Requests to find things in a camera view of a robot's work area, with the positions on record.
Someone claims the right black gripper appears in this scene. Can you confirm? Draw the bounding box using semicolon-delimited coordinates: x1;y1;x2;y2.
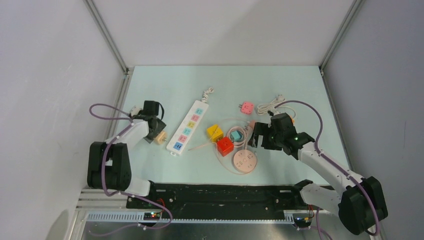
247;122;283;151

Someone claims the beige cube plug adapter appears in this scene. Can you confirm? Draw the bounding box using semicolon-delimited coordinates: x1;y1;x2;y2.
154;131;168;145

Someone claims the white multicolour power strip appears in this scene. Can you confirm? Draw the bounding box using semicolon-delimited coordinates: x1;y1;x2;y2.
166;87;215;156

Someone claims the red cube socket adapter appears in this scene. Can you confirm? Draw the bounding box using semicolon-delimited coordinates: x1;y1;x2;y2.
216;136;234;157

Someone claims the yellow cube socket adapter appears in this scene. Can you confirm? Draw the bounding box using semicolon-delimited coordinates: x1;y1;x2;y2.
206;124;224;143

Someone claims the orange power strip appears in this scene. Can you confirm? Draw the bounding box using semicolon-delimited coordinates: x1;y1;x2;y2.
287;114;295;125

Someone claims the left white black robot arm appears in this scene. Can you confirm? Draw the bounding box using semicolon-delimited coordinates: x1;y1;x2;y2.
87;115;166;208

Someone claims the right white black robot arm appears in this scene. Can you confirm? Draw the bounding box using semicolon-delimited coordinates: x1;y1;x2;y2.
248;113;389;235

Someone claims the small pink plug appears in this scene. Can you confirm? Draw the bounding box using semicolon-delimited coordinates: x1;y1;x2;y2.
244;120;256;133

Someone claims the pink square plug adapter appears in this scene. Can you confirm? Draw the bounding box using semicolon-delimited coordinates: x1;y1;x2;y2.
238;101;255;115

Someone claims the teal cube socket adapter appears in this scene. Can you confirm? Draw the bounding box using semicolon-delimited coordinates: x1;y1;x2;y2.
229;130;243;142

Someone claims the pink round power strip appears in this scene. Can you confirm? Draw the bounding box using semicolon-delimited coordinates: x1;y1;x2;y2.
232;149;258;174

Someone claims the light green table mat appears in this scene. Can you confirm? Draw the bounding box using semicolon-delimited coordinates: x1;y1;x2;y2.
122;66;348;185

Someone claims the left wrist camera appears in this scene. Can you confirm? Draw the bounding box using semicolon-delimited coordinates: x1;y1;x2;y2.
128;100;165;120

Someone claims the white bundled cable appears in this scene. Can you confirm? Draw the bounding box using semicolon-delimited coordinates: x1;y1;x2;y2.
256;94;287;116

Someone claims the pink coiled cable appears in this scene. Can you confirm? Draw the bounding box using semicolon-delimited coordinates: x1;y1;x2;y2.
188;118;259;176

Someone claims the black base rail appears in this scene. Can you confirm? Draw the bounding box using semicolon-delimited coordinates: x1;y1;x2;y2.
125;180;332;222

